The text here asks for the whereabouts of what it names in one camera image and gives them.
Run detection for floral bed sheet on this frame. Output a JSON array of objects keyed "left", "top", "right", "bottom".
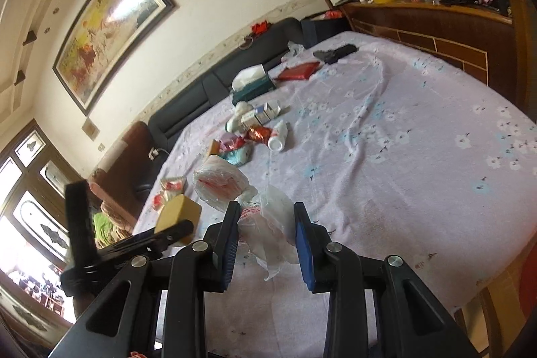
[{"left": 130, "top": 30, "right": 537, "bottom": 346}]

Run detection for brown armchair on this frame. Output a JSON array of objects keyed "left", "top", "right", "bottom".
[{"left": 86, "top": 121, "right": 162, "bottom": 241}]

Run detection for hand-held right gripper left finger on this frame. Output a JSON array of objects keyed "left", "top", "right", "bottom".
[{"left": 47, "top": 199, "right": 243, "bottom": 358}]

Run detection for red orange wrapper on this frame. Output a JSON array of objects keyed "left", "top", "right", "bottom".
[{"left": 245, "top": 124, "right": 273, "bottom": 145}]

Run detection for clear plastic bag red print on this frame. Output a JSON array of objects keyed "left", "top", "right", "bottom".
[{"left": 237, "top": 185, "right": 313, "bottom": 282}]

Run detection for black pouch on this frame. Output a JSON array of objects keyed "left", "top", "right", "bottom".
[{"left": 312, "top": 44, "right": 359, "bottom": 65}]

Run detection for wooden headboard cabinet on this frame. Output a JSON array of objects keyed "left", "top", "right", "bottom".
[{"left": 340, "top": 0, "right": 517, "bottom": 103}]

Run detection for small clear plastic bag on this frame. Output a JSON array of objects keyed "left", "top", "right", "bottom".
[{"left": 282, "top": 41, "right": 305, "bottom": 63}]

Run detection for teal wrapper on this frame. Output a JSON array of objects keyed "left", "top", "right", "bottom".
[{"left": 222, "top": 146, "right": 254, "bottom": 166}]

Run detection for wooden framed window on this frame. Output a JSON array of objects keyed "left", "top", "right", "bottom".
[{"left": 0, "top": 123, "right": 85, "bottom": 338}]

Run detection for red white snack packet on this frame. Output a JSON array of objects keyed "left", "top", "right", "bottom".
[{"left": 152, "top": 175, "right": 187, "bottom": 210}]

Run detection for pink wrapper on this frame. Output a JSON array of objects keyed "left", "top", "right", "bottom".
[{"left": 218, "top": 134, "right": 248, "bottom": 153}]

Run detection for green tissue box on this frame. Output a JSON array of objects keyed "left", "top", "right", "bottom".
[{"left": 231, "top": 64, "right": 277, "bottom": 107}]

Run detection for yellow box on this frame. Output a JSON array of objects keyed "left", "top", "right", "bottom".
[{"left": 154, "top": 194, "right": 203, "bottom": 245}]

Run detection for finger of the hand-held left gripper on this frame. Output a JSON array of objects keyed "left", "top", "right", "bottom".
[
  {"left": 96, "top": 219, "right": 195, "bottom": 271},
  {"left": 64, "top": 181, "right": 99, "bottom": 271}
]

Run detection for white round bottle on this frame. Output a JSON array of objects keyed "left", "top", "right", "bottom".
[{"left": 224, "top": 101, "right": 252, "bottom": 132}]

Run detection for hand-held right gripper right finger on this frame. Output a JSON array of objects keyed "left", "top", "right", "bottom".
[{"left": 293, "top": 202, "right": 479, "bottom": 358}]

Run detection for green cloth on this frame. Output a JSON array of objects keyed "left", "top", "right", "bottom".
[{"left": 93, "top": 212, "right": 116, "bottom": 250}]

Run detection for white bottle with cap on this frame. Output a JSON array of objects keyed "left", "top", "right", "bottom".
[{"left": 267, "top": 121, "right": 290, "bottom": 153}]

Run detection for white medicine box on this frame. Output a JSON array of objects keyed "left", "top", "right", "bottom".
[{"left": 241, "top": 100, "right": 281, "bottom": 126}]

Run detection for black sofa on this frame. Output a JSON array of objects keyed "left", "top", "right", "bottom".
[{"left": 148, "top": 16, "right": 303, "bottom": 151}]

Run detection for white plastic bag red contents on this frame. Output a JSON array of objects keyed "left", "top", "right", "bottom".
[{"left": 193, "top": 154, "right": 258, "bottom": 213}]

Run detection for dark blue bag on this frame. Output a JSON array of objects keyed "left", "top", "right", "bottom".
[{"left": 300, "top": 16, "right": 351, "bottom": 49}]

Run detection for red flat packet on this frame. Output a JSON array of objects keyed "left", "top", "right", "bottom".
[{"left": 275, "top": 61, "right": 322, "bottom": 83}]

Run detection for framed wall painting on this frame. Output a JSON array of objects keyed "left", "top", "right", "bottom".
[{"left": 52, "top": 0, "right": 176, "bottom": 116}]

